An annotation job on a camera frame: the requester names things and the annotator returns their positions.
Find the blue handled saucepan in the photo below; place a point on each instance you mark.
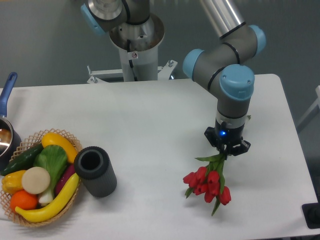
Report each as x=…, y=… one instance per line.
x=9, y=138

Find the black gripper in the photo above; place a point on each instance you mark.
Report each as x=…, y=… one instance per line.
x=221, y=135

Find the woven wicker basket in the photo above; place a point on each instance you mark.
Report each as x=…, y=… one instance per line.
x=6, y=213

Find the dark green cucumber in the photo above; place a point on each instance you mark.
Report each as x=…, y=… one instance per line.
x=23, y=161

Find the white frame at right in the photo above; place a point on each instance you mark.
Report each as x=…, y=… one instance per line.
x=312, y=111

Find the purple eggplant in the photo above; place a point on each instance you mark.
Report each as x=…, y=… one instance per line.
x=70, y=170

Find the beige round disc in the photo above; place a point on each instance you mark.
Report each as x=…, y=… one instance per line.
x=35, y=180

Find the orange fruit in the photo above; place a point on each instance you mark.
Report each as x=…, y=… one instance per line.
x=23, y=200

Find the red tulip bouquet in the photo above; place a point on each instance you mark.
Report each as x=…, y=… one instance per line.
x=209, y=180

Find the dark grey ribbed vase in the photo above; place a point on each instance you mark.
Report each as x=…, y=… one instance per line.
x=93, y=165

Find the yellow squash back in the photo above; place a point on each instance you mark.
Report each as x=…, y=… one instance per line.
x=52, y=138

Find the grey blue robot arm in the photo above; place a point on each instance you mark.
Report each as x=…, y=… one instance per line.
x=222, y=71

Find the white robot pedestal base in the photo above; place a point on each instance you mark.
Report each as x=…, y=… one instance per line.
x=138, y=52

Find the long yellow squash front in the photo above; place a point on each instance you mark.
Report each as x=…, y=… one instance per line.
x=53, y=208

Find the black device at edge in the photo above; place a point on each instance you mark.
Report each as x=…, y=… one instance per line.
x=311, y=212

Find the yellow bell pepper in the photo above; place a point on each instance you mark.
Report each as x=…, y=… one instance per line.
x=12, y=182

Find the green lettuce leaf vegetable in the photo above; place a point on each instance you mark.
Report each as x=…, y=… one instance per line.
x=52, y=158

